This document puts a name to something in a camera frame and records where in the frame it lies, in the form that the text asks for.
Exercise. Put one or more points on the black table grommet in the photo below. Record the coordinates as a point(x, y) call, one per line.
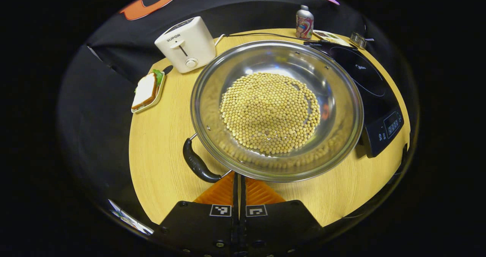
point(168, 69)

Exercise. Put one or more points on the small sandwich plate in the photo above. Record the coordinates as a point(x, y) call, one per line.
point(157, 95)

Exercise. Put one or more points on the sandwich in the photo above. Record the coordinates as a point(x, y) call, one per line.
point(144, 92)

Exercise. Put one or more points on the white toaster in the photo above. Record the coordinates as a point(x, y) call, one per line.
point(186, 44)

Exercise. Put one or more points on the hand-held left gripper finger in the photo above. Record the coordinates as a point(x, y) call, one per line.
point(243, 198)
point(235, 200)

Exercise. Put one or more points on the pile of soybeans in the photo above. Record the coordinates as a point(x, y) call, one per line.
point(269, 112)

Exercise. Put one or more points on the black induction cooktop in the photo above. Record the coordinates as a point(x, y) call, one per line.
point(364, 78)

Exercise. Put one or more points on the stainless steel pot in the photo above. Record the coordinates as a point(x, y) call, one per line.
point(212, 97)

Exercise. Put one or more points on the white divided bean plate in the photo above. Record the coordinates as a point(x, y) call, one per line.
point(330, 37)

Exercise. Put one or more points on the silver drink bottle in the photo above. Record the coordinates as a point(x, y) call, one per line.
point(304, 23)

